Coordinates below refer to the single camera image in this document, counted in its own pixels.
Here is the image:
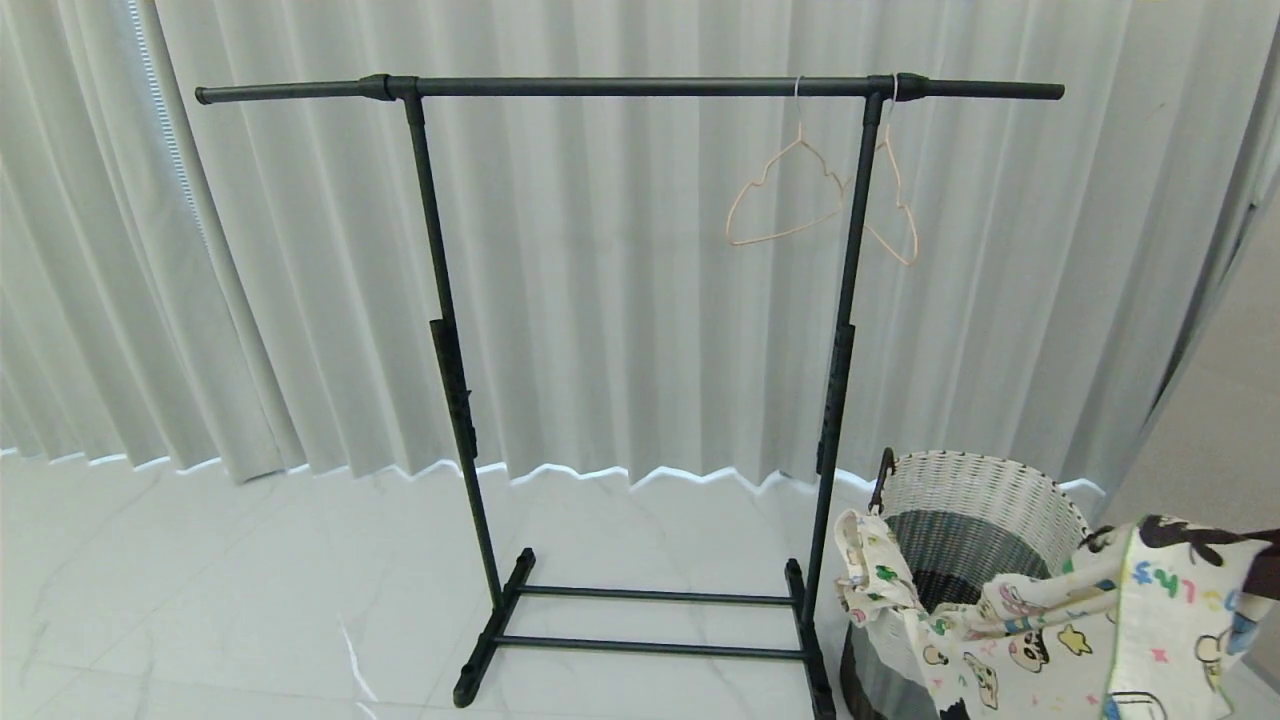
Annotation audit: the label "white curtain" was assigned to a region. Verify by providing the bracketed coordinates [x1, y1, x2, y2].
[0, 0, 1280, 498]

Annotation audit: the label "cream printed shorts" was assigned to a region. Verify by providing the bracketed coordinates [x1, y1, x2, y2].
[834, 508, 1119, 720]

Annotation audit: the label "cream printed shirt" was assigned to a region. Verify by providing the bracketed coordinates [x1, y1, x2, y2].
[1098, 514, 1280, 720]

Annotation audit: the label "black clothes rack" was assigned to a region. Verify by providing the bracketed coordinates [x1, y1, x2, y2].
[195, 72, 1065, 720]

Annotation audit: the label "pink clothes hanger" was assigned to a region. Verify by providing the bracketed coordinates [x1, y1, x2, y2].
[725, 76, 852, 248]
[861, 75, 920, 268]

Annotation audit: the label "white laundry basket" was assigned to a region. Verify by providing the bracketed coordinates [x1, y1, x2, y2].
[838, 447, 1097, 720]

